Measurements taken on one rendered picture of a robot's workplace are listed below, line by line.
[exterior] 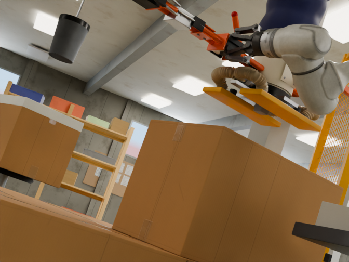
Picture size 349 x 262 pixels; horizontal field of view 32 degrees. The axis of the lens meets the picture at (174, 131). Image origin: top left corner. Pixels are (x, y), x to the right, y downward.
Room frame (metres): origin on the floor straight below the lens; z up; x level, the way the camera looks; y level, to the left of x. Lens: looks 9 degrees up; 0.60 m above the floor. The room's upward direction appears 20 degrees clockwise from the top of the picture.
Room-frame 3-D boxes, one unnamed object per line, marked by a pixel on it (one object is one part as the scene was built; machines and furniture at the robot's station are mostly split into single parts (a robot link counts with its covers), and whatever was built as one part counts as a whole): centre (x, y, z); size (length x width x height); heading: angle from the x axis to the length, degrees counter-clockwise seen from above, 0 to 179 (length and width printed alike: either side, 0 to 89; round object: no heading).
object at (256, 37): (1.80, -0.15, 1.23); 0.09 x 0.07 x 0.08; 38
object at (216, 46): (1.93, -0.07, 1.23); 0.10 x 0.08 x 0.06; 37
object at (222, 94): (2.16, -0.21, 1.13); 0.34 x 0.10 x 0.05; 127
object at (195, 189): (2.08, -0.27, 0.74); 0.60 x 0.40 x 0.40; 124
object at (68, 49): (9.44, 2.11, 2.92); 0.54 x 0.52 x 0.66; 15
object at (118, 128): (9.91, 1.77, 1.03); 2.25 x 0.60 x 2.05; 102
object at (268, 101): (2.01, -0.32, 1.13); 0.34 x 0.10 x 0.05; 127
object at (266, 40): (1.74, -0.20, 1.23); 0.09 x 0.06 x 0.09; 128
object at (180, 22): (1.80, 0.10, 1.23); 0.07 x 0.07 x 0.04; 37
